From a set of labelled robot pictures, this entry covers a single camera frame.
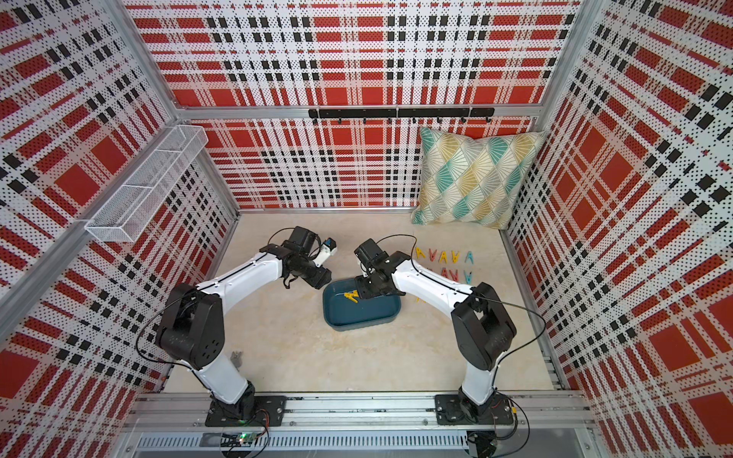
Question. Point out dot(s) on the patterned green yellow pillow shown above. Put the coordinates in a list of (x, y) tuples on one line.
[(473, 180)]

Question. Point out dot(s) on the white wire mesh shelf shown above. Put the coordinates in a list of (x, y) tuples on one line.
[(125, 215)]

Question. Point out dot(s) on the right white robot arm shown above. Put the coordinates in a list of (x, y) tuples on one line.
[(483, 328)]

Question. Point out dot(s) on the green circuit board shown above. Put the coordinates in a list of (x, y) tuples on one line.
[(238, 439)]

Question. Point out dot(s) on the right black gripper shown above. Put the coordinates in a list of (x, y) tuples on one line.
[(363, 291)]

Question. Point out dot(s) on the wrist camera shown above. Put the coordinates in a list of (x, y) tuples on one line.
[(301, 241), (370, 254)]

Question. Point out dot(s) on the teal plastic storage tray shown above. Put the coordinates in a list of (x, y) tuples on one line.
[(342, 314)]

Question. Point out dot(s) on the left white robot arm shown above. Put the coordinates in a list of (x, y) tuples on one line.
[(192, 330)]

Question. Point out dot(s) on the grey rabbit figurine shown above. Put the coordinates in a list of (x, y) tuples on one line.
[(236, 358)]

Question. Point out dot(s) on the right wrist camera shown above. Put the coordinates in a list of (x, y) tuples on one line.
[(370, 254)]

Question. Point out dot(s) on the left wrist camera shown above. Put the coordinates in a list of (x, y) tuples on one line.
[(301, 241)]

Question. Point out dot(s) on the black hook rail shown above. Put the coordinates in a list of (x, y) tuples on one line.
[(410, 113)]

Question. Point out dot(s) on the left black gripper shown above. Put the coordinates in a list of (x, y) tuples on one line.
[(320, 278)]

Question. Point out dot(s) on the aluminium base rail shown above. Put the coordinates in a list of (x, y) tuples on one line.
[(366, 424)]

